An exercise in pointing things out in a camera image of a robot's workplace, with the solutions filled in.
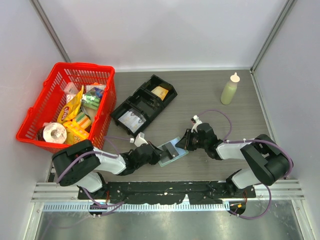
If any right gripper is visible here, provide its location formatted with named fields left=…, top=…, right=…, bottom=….
left=176, top=128, right=208, bottom=151

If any green leather card holder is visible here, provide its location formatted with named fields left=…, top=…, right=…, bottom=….
left=158, top=137, right=189, bottom=167

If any dark credit card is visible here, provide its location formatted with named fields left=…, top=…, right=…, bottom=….
left=162, top=142, right=179, bottom=160

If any white credit card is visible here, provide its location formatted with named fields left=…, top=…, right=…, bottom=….
left=129, top=111, right=146, bottom=133

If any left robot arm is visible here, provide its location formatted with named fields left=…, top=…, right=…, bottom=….
left=52, top=136, right=167, bottom=199

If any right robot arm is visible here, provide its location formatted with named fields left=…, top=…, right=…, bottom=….
left=175, top=123, right=293, bottom=198

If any white card in tray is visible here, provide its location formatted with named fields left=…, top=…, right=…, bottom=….
left=118, top=111, right=138, bottom=132

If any tan card in tray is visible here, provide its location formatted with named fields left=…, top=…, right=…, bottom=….
left=151, top=86, right=169, bottom=101

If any black plastic organizer tray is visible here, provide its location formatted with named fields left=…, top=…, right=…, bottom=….
left=110, top=74, right=178, bottom=137

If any green squeeze bottle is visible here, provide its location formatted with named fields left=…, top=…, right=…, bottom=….
left=220, top=72, right=240, bottom=105

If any green yellow sponge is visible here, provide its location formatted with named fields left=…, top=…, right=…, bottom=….
left=74, top=112, right=92, bottom=129

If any green sponge pack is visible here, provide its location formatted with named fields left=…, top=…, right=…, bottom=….
left=81, top=92, right=103, bottom=110

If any yellow cracker box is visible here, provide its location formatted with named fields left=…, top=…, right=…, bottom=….
left=63, top=120, right=89, bottom=145

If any red plastic shopping basket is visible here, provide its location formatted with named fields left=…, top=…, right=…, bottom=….
left=16, top=62, right=117, bottom=154

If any yellow snack bag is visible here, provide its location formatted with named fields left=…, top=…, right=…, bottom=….
left=57, top=85, right=84, bottom=124

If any toilet paper roll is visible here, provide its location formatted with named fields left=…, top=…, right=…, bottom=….
left=43, top=122, right=67, bottom=144

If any white small packet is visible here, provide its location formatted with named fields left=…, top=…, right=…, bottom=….
left=63, top=82, right=79, bottom=95

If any dark round can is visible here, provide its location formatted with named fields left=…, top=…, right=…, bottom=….
left=35, top=126, right=46, bottom=142

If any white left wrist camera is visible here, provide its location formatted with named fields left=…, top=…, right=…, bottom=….
left=129, top=132, right=148, bottom=147

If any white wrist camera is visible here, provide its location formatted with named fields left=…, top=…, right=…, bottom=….
left=129, top=132, right=148, bottom=147
left=191, top=115, right=203, bottom=133

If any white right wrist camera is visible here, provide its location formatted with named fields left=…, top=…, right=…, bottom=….
left=191, top=115, right=203, bottom=133

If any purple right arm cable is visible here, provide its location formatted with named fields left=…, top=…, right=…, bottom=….
left=193, top=109, right=295, bottom=221

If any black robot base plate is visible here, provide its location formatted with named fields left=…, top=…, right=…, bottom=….
left=90, top=181, right=256, bottom=205

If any aluminium front rail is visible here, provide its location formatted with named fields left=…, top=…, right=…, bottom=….
left=31, top=180, right=305, bottom=215

